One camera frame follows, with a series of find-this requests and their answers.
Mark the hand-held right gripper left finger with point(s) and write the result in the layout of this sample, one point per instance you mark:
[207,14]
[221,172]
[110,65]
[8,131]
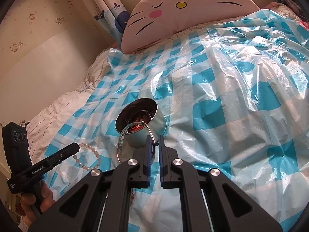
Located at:
[151,159]

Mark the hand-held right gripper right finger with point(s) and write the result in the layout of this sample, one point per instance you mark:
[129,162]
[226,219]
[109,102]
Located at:
[161,164]

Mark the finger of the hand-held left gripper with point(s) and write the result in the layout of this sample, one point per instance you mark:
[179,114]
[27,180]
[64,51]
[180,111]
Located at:
[67,151]

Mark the silver bangle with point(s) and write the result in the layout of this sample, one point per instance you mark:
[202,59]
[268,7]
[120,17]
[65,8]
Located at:
[120,142]

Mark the round metal tin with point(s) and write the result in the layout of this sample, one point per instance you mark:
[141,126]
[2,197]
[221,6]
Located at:
[159,123]

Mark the person's left hand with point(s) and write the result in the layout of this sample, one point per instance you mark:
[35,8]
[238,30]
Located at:
[47,194]

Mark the white quilt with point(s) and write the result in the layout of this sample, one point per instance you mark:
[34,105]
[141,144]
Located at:
[60,116]

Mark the blue checkered plastic sheet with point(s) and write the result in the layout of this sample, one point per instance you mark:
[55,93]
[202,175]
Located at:
[217,89]

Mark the whale print curtain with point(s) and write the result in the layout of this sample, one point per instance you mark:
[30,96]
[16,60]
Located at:
[113,17]

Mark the pink cat face pillow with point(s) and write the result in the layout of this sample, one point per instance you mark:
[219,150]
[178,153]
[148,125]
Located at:
[169,17]

